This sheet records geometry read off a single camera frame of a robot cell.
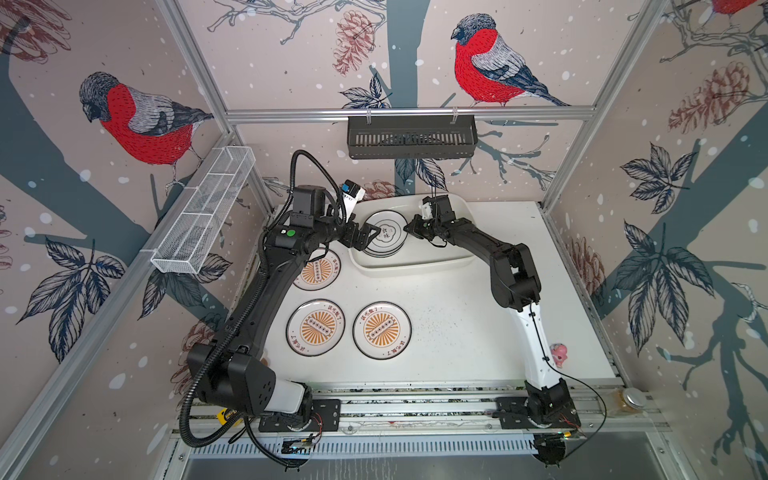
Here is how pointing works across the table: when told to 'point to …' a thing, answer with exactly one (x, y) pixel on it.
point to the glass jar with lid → (629, 401)
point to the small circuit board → (299, 447)
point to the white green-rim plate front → (385, 253)
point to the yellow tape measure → (221, 416)
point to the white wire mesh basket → (222, 182)
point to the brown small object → (264, 361)
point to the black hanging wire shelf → (407, 137)
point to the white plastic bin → (420, 257)
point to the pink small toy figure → (559, 354)
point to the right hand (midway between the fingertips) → (403, 230)
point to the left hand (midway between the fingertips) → (364, 220)
